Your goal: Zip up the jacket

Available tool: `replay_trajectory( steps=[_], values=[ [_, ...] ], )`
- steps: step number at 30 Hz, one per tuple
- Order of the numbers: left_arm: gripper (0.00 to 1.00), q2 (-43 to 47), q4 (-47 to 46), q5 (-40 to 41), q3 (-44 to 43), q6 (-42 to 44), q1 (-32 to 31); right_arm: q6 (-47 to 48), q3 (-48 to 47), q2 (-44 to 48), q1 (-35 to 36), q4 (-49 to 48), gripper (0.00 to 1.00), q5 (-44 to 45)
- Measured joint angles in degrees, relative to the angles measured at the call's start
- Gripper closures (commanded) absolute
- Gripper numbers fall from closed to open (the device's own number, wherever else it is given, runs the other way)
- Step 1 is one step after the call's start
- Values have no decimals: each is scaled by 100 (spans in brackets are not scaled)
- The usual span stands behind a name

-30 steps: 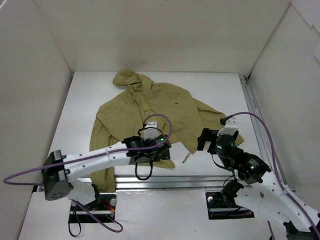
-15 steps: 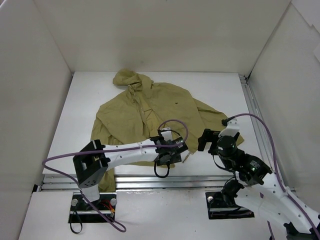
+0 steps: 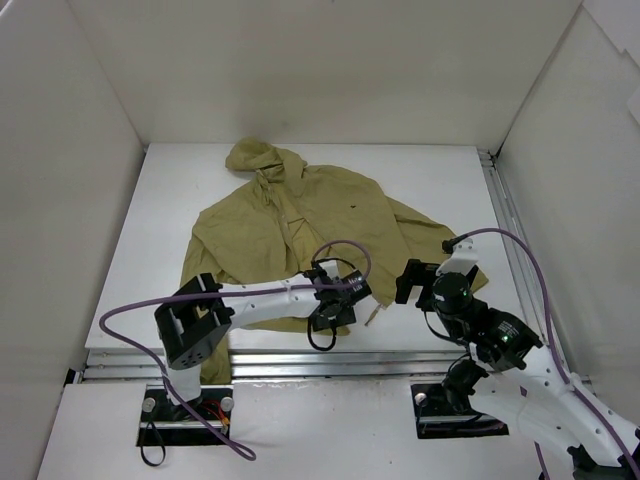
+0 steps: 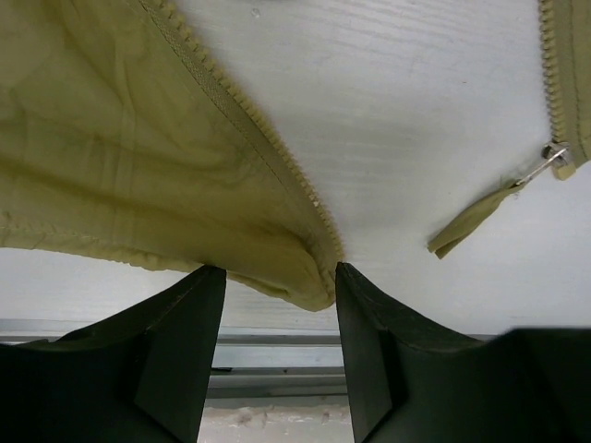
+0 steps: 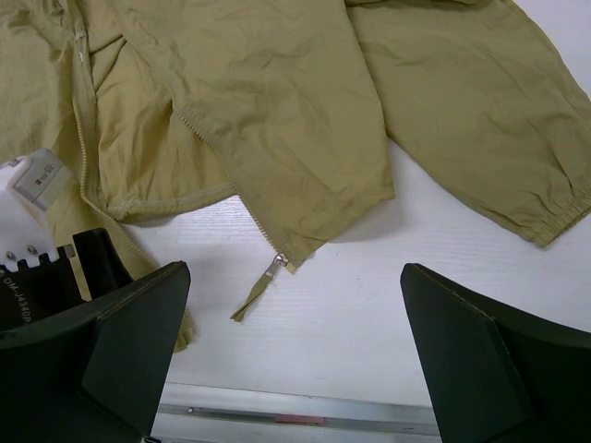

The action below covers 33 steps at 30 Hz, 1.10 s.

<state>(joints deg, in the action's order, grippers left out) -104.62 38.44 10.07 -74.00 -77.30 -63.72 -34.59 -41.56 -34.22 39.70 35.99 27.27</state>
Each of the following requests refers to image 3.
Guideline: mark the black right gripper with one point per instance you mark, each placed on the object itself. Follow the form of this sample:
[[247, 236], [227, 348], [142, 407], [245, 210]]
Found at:
[[411, 281]]

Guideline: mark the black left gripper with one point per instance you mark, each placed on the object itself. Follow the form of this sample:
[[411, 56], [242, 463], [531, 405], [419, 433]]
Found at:
[[333, 315]]

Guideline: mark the metal zipper pull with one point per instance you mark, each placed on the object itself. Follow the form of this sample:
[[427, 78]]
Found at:
[[373, 314]]

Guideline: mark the olive yellow hooded jacket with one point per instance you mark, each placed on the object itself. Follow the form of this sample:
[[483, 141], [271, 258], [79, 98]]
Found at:
[[289, 211]]

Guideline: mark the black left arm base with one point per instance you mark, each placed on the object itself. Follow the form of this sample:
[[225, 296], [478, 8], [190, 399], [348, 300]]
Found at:
[[163, 423]]

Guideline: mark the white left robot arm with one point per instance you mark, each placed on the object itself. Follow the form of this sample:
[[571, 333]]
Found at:
[[199, 316]]

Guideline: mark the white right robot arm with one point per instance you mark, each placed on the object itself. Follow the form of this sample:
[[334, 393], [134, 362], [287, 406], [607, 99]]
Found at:
[[511, 375]]

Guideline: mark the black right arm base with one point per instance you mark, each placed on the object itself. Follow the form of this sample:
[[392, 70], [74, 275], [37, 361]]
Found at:
[[437, 419]]

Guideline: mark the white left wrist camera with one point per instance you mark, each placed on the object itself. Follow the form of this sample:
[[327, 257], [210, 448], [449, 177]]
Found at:
[[323, 272]]

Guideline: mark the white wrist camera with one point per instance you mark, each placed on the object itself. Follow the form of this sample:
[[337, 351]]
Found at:
[[323, 272], [462, 256]]

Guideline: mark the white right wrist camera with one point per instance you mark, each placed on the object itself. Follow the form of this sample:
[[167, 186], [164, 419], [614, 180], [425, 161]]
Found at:
[[462, 256]]

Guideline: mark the aluminium right side rail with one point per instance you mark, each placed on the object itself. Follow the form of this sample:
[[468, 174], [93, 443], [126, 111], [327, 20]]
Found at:
[[524, 275]]

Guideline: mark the aluminium rail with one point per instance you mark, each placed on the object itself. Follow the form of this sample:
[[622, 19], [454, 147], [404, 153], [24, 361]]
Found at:
[[103, 367], [524, 275]]

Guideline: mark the aluminium front rail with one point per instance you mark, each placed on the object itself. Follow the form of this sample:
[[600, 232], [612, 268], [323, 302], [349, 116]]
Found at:
[[103, 367]]

